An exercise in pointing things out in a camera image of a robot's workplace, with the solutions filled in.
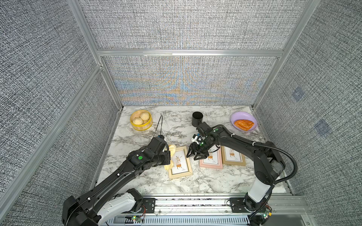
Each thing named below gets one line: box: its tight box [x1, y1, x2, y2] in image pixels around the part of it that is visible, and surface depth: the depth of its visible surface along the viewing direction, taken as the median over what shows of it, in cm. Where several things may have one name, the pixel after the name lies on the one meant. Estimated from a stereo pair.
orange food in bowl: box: [234, 119, 255, 131], surface depth 106 cm
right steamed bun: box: [140, 111, 151, 121], surface depth 108 cm
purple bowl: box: [230, 111, 258, 132], surface depth 108 cm
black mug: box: [191, 111, 204, 128], surface depth 105 cm
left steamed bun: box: [132, 117, 143, 126], surface depth 105 cm
